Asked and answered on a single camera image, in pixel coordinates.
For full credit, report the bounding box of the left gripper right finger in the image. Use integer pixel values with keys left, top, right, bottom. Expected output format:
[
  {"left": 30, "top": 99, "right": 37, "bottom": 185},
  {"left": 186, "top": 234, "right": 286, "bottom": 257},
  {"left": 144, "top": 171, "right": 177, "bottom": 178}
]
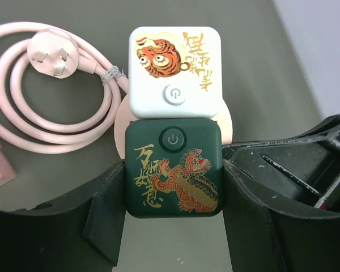
[{"left": 223, "top": 160, "right": 340, "bottom": 271}]

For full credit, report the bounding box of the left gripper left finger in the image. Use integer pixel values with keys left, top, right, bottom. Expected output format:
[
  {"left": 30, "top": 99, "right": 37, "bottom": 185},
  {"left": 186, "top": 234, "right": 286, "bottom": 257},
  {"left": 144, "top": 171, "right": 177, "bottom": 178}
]
[{"left": 0, "top": 162, "right": 126, "bottom": 271}]

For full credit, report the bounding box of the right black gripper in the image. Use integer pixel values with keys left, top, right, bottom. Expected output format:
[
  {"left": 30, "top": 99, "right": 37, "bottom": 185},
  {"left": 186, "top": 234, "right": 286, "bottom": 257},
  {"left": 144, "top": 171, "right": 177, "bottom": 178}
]
[{"left": 222, "top": 114, "right": 340, "bottom": 213}]

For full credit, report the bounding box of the green cube adapter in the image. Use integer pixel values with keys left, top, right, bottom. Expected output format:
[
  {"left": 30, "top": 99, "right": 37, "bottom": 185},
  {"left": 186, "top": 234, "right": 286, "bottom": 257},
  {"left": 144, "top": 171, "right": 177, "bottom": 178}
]
[{"left": 125, "top": 118, "right": 224, "bottom": 218}]

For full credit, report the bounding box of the pink round socket base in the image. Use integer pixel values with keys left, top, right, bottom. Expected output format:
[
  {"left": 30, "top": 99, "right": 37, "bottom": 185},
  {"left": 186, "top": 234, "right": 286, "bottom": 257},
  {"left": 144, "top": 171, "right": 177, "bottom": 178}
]
[{"left": 113, "top": 95, "right": 233, "bottom": 159}]

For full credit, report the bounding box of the white cube adapter with picture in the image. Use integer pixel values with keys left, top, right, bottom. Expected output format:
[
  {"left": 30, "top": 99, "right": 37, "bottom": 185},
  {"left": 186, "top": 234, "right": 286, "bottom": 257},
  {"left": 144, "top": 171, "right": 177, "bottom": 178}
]
[{"left": 128, "top": 26, "right": 223, "bottom": 119}]

